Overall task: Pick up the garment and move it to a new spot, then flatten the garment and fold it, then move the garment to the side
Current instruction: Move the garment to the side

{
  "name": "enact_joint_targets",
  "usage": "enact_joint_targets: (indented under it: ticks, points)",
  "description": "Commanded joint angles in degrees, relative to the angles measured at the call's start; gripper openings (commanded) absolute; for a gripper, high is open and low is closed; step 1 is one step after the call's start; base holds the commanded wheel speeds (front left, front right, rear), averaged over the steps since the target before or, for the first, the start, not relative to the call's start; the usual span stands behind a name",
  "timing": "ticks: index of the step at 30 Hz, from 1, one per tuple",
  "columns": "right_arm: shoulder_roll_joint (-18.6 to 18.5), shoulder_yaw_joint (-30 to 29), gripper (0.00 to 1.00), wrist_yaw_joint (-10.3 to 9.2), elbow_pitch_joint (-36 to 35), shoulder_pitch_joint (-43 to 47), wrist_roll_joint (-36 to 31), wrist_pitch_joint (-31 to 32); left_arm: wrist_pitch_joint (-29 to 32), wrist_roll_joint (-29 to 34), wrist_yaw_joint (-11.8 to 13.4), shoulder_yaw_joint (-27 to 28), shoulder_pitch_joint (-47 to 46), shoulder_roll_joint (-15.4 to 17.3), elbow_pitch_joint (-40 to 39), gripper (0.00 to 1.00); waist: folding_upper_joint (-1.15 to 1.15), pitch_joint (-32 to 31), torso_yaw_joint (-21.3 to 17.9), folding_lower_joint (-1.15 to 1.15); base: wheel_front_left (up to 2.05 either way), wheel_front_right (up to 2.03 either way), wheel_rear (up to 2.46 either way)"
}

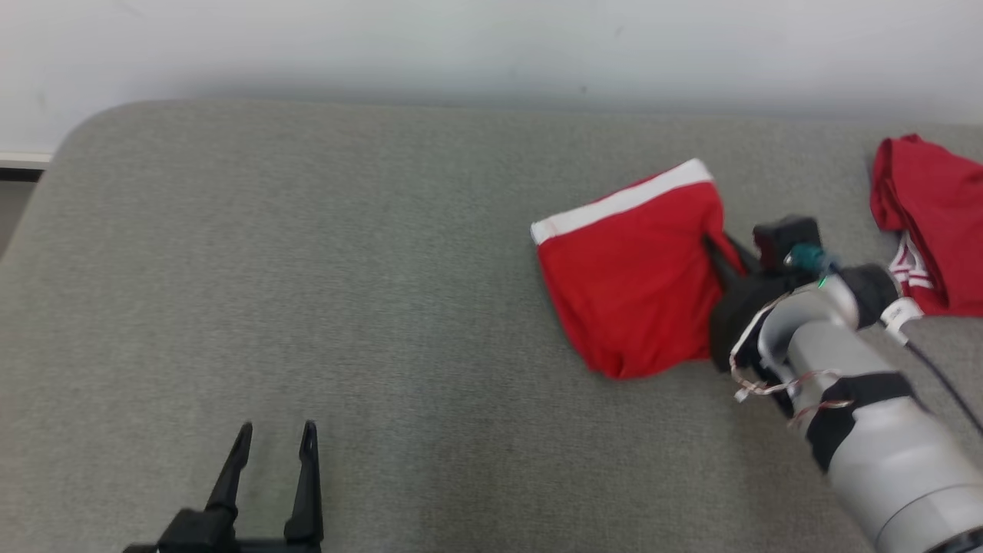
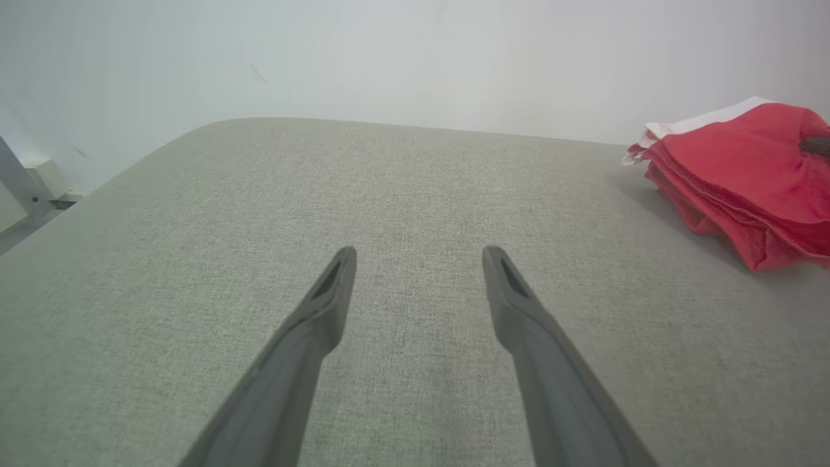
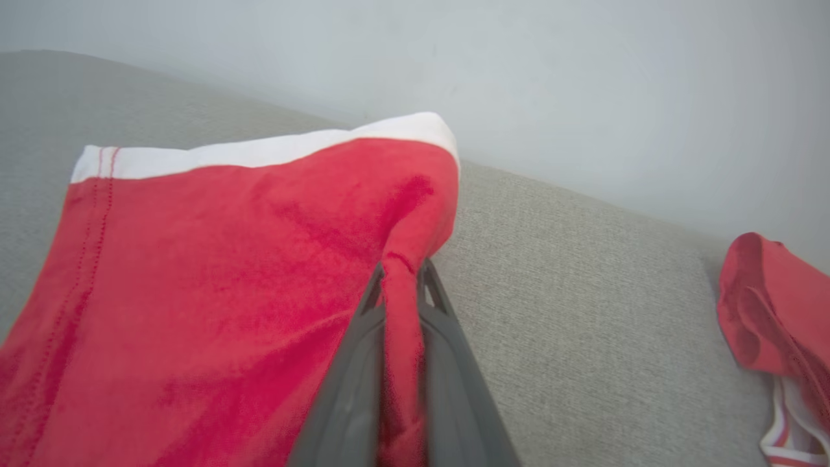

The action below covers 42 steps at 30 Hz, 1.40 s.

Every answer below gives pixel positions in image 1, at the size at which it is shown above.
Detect red jersey with white lettering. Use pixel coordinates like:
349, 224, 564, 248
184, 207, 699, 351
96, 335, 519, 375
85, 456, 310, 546
869, 134, 983, 318

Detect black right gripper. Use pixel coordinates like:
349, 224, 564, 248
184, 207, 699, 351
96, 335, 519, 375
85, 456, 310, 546
702, 231, 803, 375

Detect grey fabric sofa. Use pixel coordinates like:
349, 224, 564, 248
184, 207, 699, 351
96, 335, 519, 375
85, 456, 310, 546
0, 99, 983, 553

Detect thin black cable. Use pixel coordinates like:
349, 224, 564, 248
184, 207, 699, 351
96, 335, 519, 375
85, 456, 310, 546
902, 338, 983, 437

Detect thin red white wire bundle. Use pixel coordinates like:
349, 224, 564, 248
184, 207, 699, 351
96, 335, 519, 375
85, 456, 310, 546
728, 292, 855, 422

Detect white cable tag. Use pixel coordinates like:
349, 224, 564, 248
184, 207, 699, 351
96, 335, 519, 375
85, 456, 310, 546
879, 297, 925, 333

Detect white wall baseboard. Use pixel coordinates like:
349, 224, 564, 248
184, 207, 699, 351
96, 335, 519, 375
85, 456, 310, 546
0, 152, 53, 183

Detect red shorts with white stripe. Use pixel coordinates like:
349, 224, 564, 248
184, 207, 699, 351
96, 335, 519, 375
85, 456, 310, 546
529, 158, 747, 382

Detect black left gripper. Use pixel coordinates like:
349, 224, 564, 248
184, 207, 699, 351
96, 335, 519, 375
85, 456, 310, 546
121, 419, 324, 553

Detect teal cable connector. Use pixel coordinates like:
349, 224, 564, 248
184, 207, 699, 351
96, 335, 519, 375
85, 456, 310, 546
782, 243, 839, 279

